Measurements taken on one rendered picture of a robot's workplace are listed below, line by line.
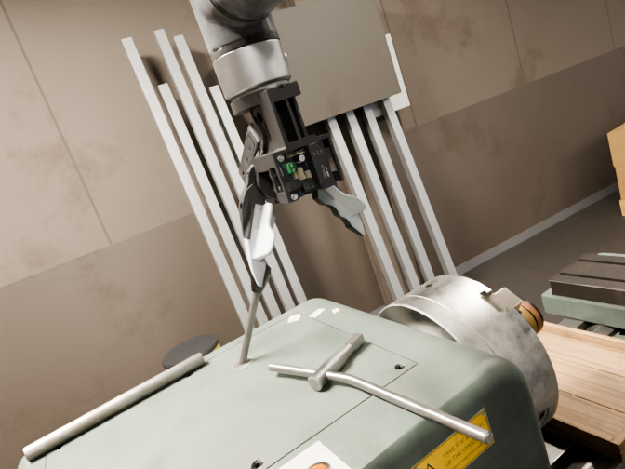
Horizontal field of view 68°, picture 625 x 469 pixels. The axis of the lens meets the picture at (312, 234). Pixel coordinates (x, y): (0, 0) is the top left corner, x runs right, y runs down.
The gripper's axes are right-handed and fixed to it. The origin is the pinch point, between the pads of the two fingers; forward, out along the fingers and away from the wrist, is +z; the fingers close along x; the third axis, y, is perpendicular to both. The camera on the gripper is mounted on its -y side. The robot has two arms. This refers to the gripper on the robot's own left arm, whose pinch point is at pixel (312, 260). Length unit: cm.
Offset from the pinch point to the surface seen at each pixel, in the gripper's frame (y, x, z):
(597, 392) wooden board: -5, 52, 54
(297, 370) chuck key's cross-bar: -6.4, -4.8, 15.0
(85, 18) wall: -260, 32, -117
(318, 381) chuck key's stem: -1.2, -4.3, 15.1
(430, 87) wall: -236, 255, -12
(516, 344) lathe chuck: 1.8, 27.0, 26.4
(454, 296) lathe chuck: -7.4, 25.7, 19.0
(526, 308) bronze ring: -10, 44, 31
